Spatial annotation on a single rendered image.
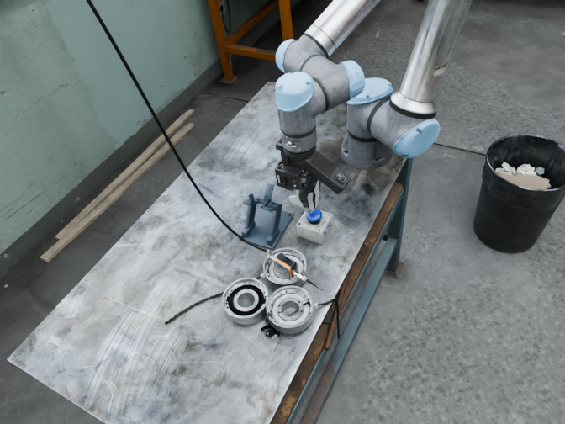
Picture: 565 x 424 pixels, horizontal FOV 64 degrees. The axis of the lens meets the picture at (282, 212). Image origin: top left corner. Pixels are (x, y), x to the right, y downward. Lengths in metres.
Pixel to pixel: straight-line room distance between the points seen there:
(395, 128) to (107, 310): 0.82
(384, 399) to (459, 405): 0.26
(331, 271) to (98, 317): 0.56
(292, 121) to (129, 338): 0.60
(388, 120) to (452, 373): 1.06
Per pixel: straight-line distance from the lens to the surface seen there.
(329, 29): 1.05
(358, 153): 1.31
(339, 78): 0.94
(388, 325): 1.94
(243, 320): 1.01
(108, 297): 1.20
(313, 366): 1.26
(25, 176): 2.51
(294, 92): 0.87
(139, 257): 1.24
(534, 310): 2.12
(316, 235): 1.13
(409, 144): 1.14
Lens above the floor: 1.70
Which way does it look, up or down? 47 degrees down
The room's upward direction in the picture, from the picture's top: 9 degrees counter-clockwise
